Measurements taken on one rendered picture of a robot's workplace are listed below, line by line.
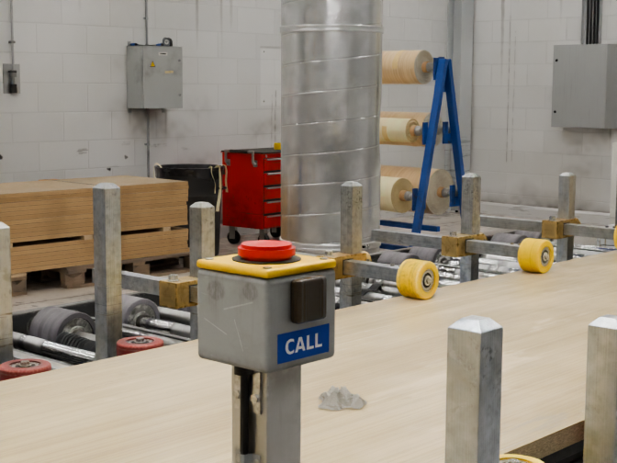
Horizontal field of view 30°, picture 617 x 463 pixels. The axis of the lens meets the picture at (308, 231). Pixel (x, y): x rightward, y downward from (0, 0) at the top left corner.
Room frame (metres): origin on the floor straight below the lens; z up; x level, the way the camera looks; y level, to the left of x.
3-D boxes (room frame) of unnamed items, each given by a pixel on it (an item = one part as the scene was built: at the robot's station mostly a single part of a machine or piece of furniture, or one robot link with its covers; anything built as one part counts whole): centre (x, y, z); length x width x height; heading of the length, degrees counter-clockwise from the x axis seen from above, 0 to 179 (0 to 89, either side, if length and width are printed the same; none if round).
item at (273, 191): (9.83, 0.35, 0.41); 0.76 x 0.48 x 0.81; 142
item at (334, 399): (1.57, -0.05, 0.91); 0.09 x 0.07 x 0.02; 2
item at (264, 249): (0.79, 0.03, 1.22); 0.04 x 0.04 x 0.02
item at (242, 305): (0.79, 0.03, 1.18); 0.07 x 0.07 x 0.08; 48
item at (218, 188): (9.10, 0.94, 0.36); 0.58 x 0.56 x 0.72; 45
